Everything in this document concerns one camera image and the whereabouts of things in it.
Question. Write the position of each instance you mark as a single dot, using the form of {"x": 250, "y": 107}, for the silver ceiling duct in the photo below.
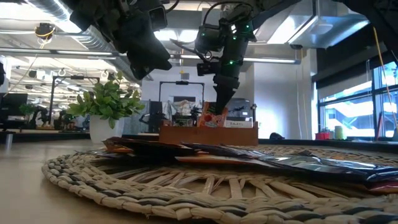
{"x": 93, "y": 40}

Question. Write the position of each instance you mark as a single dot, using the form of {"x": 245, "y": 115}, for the dark shiny foil tea packet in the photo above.
{"x": 326, "y": 168}

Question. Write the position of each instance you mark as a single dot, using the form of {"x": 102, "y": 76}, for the dark brown tea packet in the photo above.
{"x": 149, "y": 147}

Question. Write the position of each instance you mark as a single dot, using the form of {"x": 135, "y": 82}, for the orange red fruit tea packet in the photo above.
{"x": 211, "y": 119}

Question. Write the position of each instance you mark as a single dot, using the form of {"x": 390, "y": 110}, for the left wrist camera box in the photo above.
{"x": 158, "y": 17}

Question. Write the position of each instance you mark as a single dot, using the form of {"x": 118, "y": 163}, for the background black robot arm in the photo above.
{"x": 149, "y": 118}

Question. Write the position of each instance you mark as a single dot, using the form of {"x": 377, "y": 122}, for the purple tea packet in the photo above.
{"x": 99, "y": 153}

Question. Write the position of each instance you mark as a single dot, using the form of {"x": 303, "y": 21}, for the green plant in white pot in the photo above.
{"x": 105, "y": 105}

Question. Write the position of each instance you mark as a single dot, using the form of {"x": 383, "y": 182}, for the black foil tea packet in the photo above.
{"x": 224, "y": 151}

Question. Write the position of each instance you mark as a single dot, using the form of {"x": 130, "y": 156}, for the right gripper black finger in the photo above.
{"x": 224, "y": 96}

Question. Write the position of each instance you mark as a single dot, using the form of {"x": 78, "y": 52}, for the red box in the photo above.
{"x": 321, "y": 136}

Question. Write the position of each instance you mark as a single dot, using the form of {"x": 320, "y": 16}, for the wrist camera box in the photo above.
{"x": 158, "y": 17}
{"x": 208, "y": 68}

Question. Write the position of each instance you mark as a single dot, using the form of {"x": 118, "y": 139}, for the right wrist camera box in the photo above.
{"x": 208, "y": 68}

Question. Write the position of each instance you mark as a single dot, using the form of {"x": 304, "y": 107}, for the grey square wall panel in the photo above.
{"x": 185, "y": 76}

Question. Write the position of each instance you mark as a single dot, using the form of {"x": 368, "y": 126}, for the grey window roller blind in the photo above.
{"x": 342, "y": 91}

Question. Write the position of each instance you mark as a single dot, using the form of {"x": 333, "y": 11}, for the black camera gantry frame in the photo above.
{"x": 76, "y": 77}
{"x": 182, "y": 82}

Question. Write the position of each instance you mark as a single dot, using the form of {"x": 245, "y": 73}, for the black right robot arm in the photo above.
{"x": 270, "y": 6}

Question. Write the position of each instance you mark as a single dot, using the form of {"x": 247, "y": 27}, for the round woven straw placemat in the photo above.
{"x": 199, "y": 202}

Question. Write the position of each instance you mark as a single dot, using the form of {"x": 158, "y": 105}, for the plain orange tea packet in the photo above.
{"x": 119, "y": 150}

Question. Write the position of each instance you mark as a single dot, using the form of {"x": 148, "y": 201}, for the pale draped cloth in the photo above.
{"x": 182, "y": 107}

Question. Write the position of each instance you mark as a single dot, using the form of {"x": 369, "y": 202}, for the black distant monitor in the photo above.
{"x": 14, "y": 104}

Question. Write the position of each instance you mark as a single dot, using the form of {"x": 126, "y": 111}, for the grey ceiling box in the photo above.
{"x": 211, "y": 17}

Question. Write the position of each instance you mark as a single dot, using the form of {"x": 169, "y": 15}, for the background black robot arms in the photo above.
{"x": 59, "y": 119}

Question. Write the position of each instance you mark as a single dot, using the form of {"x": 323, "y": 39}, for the long ceiling tube light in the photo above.
{"x": 84, "y": 53}

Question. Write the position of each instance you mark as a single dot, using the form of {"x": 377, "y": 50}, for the dark computer monitor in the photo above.
{"x": 241, "y": 109}

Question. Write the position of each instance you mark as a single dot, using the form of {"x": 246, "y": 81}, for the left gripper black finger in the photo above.
{"x": 146, "y": 53}

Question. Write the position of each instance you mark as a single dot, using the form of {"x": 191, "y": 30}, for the wooden divided organiser box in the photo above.
{"x": 202, "y": 137}

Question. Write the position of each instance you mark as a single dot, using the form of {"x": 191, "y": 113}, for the small distant green plant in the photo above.
{"x": 28, "y": 109}

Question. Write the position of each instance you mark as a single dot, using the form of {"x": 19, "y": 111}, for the grey partition panel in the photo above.
{"x": 136, "y": 121}

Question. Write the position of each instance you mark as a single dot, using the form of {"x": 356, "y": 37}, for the white orange Tazo tea packet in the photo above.
{"x": 237, "y": 124}
{"x": 217, "y": 160}

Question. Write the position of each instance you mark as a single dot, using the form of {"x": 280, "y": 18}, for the yellow green cylinder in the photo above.
{"x": 339, "y": 133}

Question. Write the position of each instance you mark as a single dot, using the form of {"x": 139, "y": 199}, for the large black framed window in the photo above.
{"x": 351, "y": 118}

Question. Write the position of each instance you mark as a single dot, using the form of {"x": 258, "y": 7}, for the white ceiling duct hood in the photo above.
{"x": 311, "y": 31}

